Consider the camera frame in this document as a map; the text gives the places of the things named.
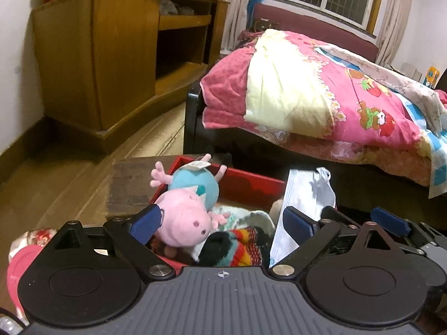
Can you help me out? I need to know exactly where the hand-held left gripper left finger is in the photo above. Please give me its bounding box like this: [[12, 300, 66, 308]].
[[52, 204, 177, 282]]

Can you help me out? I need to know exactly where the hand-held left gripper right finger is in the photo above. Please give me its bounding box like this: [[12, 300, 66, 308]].
[[268, 206, 390, 280]]

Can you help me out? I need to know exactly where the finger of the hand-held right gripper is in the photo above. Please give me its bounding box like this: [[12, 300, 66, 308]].
[[371, 206, 441, 256], [320, 206, 361, 229]]

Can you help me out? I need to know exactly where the white plush toy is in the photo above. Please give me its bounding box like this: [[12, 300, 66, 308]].
[[269, 199, 286, 222]]

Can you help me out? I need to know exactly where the pack of blue face masks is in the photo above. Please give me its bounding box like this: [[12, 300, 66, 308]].
[[269, 167, 338, 270]]

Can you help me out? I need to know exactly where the pink pig plush toy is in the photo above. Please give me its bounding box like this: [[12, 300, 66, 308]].
[[150, 153, 230, 258]]

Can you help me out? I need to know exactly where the mint green towel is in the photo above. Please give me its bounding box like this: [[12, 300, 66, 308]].
[[195, 204, 277, 263]]

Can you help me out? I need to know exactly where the colourful striped sock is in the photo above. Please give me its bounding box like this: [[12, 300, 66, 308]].
[[223, 226, 274, 268]]

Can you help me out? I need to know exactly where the red cardboard box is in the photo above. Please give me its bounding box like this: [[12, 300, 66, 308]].
[[149, 155, 287, 277]]

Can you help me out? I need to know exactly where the black knit cloth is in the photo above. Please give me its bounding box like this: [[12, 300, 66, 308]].
[[198, 232, 234, 268]]

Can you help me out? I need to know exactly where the blue checked blanket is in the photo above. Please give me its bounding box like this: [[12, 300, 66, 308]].
[[394, 92, 447, 200]]

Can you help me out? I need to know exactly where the pink cartoon quilt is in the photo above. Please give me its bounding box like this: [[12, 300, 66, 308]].
[[199, 29, 447, 186]]

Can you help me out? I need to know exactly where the dark wooden bed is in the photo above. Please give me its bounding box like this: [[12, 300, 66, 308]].
[[183, 3, 447, 217]]

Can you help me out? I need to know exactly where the pink lidded plastic jar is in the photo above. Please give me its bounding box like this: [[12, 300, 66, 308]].
[[6, 228, 58, 322]]

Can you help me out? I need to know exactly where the small orange box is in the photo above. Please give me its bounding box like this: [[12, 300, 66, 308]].
[[424, 66, 439, 88]]

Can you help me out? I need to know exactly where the wooden cabinet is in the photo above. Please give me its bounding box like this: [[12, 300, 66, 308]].
[[31, 0, 231, 156]]

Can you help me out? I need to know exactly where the beige curtain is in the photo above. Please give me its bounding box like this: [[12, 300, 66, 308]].
[[375, 0, 417, 69], [216, 0, 260, 55]]

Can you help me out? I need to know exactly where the grey bundle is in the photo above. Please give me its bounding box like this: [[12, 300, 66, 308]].
[[160, 0, 195, 17]]

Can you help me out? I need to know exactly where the blue cloth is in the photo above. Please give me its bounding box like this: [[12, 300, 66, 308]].
[[246, 0, 263, 31]]

